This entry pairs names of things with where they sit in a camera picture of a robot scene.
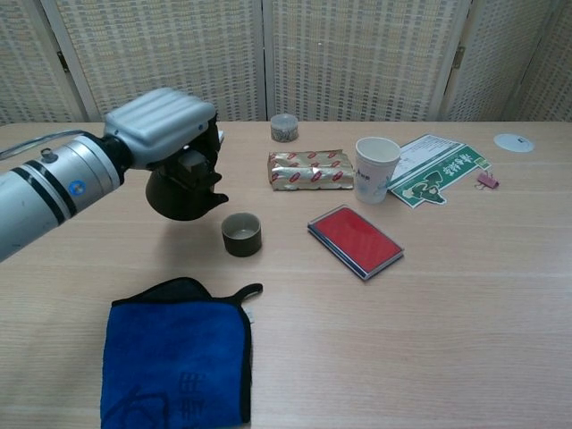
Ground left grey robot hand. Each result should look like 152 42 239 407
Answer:
103 88 224 198

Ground black cast iron teapot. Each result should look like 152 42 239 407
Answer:
145 167 230 223

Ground small dark ceramic teacup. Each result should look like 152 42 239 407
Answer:
221 212 263 258

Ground white paper cup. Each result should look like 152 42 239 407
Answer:
355 136 402 205

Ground small round patterned tin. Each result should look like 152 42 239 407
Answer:
270 114 300 143

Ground gold foil tea package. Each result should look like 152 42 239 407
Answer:
267 150 357 192

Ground woven folding screen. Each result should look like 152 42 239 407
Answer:
0 0 572 126

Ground blue microfiber towel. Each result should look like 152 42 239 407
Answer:
99 276 264 429

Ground red ink pad case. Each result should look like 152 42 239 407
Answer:
307 204 406 284

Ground green white flattened carton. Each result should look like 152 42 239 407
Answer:
386 132 494 209

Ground pink binder clip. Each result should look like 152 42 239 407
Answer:
475 170 501 191

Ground white round grommet cover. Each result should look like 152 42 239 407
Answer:
493 132 536 154

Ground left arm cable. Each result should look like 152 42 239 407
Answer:
0 128 88 161

